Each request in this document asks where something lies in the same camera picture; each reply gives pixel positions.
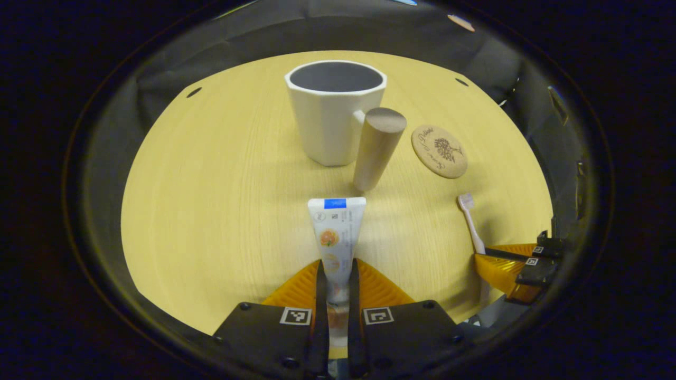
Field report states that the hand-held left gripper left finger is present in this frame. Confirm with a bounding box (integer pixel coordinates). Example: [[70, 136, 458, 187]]
[[213, 259, 330, 379]]

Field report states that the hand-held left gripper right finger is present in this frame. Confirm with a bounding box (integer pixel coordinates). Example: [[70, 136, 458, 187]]
[[347, 258, 466, 379]]

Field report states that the pink toothbrush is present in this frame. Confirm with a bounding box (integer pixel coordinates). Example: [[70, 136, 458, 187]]
[[457, 193, 492, 304]]

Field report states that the white toothpaste tube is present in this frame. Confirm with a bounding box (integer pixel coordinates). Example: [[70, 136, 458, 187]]
[[307, 197, 367, 349]]

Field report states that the round wooden coaster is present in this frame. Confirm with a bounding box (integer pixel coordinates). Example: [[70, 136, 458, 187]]
[[411, 125, 469, 179]]

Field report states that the white cup with wooden handle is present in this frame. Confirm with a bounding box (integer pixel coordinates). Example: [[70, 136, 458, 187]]
[[284, 60, 408, 192]]

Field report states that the light wooden desktop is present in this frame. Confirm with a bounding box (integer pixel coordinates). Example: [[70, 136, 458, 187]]
[[120, 50, 554, 349]]

